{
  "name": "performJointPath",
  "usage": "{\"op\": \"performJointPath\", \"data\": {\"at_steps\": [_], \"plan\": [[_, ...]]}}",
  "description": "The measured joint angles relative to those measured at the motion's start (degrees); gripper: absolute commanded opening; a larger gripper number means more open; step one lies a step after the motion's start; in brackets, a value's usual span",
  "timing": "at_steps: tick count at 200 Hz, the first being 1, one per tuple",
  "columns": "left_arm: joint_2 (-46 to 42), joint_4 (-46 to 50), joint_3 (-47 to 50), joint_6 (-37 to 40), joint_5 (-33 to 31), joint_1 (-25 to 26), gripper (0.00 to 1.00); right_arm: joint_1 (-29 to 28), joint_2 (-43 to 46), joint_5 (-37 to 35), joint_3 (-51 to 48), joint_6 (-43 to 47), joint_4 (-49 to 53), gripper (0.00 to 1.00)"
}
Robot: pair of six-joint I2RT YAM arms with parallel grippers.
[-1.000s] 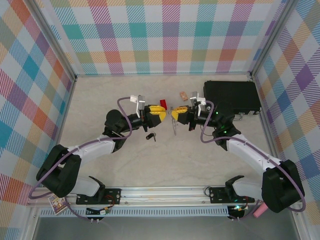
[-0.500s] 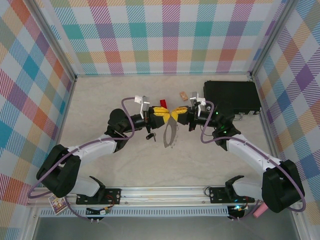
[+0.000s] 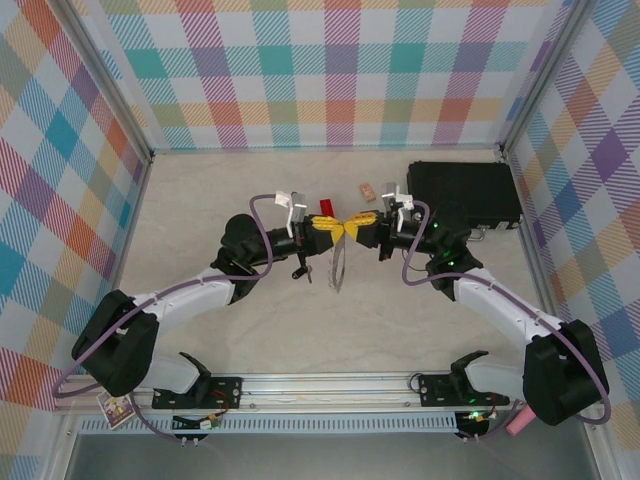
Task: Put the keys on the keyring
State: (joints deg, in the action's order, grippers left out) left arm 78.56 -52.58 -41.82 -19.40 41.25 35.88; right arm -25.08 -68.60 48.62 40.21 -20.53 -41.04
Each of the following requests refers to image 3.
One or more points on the key with black head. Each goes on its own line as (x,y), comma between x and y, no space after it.
(299,273)

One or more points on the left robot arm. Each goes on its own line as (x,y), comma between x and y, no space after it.
(185,300)

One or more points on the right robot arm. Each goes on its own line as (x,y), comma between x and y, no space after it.
(500,305)

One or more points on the red block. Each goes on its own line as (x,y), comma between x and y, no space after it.
(327,206)

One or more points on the small orange patterned block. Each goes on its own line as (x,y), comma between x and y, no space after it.
(367,193)

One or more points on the black case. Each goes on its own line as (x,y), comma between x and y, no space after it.
(470,185)

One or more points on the black round LED module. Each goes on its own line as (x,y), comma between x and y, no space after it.
(472,422)

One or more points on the pink toy microphone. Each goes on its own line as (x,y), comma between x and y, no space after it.
(520,424)

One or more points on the small picture card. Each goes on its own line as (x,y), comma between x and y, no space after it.
(116,411)

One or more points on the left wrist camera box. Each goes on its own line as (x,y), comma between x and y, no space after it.
(298,207)

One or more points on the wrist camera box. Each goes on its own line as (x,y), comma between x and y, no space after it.
(298,207)
(395,197)

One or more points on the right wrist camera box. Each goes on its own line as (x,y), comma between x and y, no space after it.
(395,197)

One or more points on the aluminium side rail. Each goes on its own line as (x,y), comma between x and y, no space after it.
(124,255)
(536,260)

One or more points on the wide aluminium mounting rail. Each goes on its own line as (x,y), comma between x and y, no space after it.
(325,387)

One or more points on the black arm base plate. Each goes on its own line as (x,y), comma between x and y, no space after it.
(227,392)
(432,390)

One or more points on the aluminium frame post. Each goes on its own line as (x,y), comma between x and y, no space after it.
(542,75)
(114,85)

